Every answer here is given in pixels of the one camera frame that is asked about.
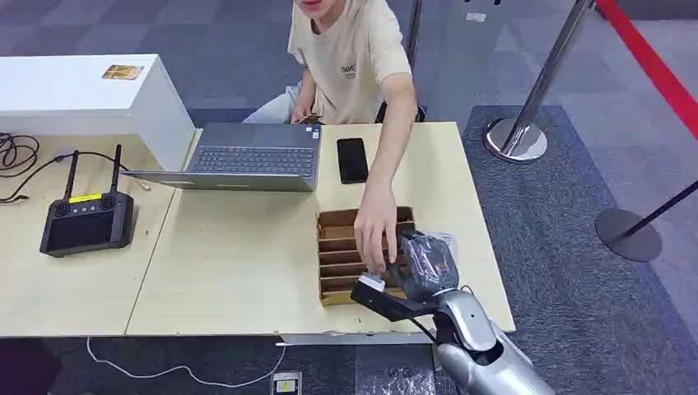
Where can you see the person's right hand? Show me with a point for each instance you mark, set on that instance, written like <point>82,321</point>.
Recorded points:
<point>300,115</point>

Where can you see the person's left hand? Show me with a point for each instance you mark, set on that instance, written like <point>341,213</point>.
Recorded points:
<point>376,218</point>

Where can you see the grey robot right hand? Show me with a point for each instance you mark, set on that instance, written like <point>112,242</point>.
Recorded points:
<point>425,270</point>

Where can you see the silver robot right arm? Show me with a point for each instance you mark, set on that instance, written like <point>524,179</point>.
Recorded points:
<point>480,349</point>

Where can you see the wooden card box with slots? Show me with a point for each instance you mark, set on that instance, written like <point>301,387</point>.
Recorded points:
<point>338,256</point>

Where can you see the black smartphone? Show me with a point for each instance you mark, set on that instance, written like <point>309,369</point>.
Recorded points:
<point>352,161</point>

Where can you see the grey open laptop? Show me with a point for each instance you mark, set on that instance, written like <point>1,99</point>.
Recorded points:
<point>251,158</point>

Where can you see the person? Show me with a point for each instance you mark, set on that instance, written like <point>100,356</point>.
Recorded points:
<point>349,60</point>

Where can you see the floor socket box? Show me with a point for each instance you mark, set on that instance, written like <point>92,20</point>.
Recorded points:
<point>286,384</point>

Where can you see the yellow sticker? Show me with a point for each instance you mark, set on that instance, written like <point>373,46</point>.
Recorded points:
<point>122,72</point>

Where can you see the black stanchion with round base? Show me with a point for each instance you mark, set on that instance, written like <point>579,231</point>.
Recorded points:
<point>627,234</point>

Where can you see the white cabinet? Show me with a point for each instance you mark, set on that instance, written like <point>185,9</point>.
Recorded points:
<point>82,103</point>

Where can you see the black remote controller with antennas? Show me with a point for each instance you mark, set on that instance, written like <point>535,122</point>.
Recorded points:
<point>87,223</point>

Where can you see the red barrier belt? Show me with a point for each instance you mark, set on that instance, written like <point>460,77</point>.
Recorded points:
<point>654,65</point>

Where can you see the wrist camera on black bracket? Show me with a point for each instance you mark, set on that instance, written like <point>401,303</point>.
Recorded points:
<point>390,305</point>

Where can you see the chrome stanchion post with base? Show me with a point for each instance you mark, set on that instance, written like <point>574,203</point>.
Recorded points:
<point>518,136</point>

